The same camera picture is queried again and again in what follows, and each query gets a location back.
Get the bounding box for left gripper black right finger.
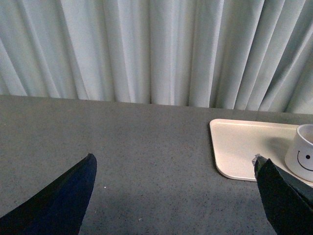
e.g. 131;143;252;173
252;154;313;235

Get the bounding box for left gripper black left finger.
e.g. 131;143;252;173
0;154;97;235

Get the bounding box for white smiley mug black handle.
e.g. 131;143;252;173
285;124;313;182

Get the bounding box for beige rectangular tray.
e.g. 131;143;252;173
209;119;299;181

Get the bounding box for white pleated curtain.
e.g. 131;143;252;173
0;0;313;114

